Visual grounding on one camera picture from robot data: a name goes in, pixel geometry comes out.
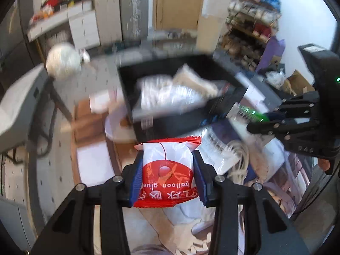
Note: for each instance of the white printed plastic pouch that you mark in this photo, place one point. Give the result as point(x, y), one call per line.
point(216, 153)

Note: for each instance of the wooden shoe rack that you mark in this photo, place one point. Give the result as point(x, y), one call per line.
point(250, 25)

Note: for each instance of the green white packet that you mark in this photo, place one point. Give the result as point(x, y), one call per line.
point(247, 114)

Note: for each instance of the person right hand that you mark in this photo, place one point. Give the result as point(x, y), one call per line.
point(329, 166)

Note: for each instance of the white wrapped bundle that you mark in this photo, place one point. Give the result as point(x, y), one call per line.
point(63, 61)

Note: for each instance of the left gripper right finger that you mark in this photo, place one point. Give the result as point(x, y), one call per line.
point(267, 230)

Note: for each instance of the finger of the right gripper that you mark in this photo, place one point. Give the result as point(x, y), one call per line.
point(293, 108)
point(283, 128)

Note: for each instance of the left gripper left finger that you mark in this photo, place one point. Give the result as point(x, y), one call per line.
point(70, 229)

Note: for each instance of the anime printed desk mat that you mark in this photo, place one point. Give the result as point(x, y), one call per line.
point(103, 144)

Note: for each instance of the beige cylindrical trash bin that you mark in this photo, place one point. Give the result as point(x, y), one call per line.
point(209, 32)

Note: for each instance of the silver suitcase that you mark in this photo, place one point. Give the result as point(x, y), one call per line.
point(134, 18)

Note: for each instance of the beige suitcase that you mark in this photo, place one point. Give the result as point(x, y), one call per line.
point(108, 21)

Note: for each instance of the purple paper bag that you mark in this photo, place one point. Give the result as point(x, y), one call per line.
point(273, 48)

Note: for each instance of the red white balloon glue packet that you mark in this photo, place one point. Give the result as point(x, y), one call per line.
point(167, 172)

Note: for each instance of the wooden door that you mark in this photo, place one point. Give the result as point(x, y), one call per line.
point(176, 14)

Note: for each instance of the black storage box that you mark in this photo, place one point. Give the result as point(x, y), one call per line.
point(171, 97)

